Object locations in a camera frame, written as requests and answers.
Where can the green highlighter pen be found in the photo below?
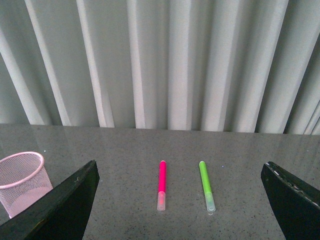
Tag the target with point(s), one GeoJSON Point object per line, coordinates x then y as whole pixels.
{"type": "Point", "coordinates": [208, 195]}

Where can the white pleated curtain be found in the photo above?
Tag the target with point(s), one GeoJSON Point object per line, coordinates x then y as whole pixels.
{"type": "Point", "coordinates": [248, 66]}

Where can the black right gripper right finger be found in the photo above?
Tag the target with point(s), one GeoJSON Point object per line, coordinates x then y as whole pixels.
{"type": "Point", "coordinates": [295, 203]}

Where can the pink highlighter pen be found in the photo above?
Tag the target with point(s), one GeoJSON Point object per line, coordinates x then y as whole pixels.
{"type": "Point", "coordinates": [161, 198]}

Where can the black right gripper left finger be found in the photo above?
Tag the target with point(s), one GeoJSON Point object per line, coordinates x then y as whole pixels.
{"type": "Point", "coordinates": [62, 214]}

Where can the pink mesh cup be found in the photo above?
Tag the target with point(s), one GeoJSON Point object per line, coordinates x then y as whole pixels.
{"type": "Point", "coordinates": [23, 181]}

